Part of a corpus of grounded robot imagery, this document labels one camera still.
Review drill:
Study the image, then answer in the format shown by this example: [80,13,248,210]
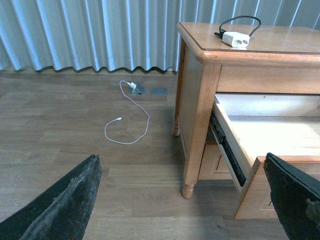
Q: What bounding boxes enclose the wooden drawer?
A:
[212,93,320,220]
[198,144,232,180]

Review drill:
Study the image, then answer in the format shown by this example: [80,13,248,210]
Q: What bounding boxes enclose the white charger adapter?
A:
[222,31,250,48]

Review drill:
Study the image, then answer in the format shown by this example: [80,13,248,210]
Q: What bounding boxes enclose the white plug in floor socket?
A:
[127,82,137,90]

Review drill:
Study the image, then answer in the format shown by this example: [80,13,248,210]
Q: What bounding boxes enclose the black drawer slide rail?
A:
[210,110,246,187]

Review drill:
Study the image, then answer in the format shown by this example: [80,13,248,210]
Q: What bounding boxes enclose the closed grey floor socket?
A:
[151,87,168,96]

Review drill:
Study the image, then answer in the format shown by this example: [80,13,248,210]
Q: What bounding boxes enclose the open grey floor socket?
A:
[130,83,146,95]

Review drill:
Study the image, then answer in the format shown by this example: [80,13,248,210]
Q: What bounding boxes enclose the light wooden nightstand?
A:
[173,22,320,199]

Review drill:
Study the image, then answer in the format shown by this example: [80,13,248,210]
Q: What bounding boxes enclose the black charger cable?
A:
[213,15,262,39]

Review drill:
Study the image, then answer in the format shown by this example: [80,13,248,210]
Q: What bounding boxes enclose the white floor cable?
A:
[104,80,150,145]

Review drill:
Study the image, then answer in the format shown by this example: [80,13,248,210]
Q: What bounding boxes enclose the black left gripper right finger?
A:
[263,152,320,240]

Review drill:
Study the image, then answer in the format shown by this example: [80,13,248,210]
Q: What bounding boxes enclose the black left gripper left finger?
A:
[0,155,102,240]

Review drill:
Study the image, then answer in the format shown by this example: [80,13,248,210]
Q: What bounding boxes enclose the pale pleated curtain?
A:
[0,0,320,71]

